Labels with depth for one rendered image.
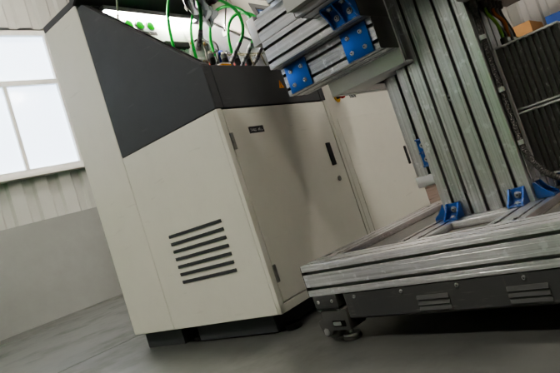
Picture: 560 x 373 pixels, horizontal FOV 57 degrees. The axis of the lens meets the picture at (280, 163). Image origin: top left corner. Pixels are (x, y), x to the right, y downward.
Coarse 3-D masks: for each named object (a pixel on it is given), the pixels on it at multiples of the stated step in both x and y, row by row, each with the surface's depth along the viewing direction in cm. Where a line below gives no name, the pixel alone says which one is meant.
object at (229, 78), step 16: (224, 80) 180; (240, 80) 187; (256, 80) 194; (272, 80) 202; (224, 96) 178; (240, 96) 184; (256, 96) 191; (272, 96) 199; (288, 96) 207; (304, 96) 216
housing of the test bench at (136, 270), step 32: (64, 32) 221; (64, 64) 224; (64, 96) 228; (96, 96) 213; (96, 128) 216; (96, 160) 220; (96, 192) 223; (128, 192) 209; (128, 224) 212; (128, 256) 215; (128, 288) 218; (160, 288) 205; (160, 320) 208
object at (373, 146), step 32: (256, 0) 271; (352, 96) 248; (384, 96) 275; (352, 128) 238; (384, 128) 263; (352, 160) 230; (384, 160) 253; (384, 192) 243; (416, 192) 269; (384, 224) 234
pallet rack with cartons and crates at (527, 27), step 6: (558, 12) 594; (546, 18) 603; (552, 18) 599; (558, 18) 595; (522, 24) 623; (528, 24) 619; (534, 24) 629; (540, 24) 649; (516, 30) 629; (522, 30) 624; (528, 30) 620; (534, 30) 622; (516, 36) 630
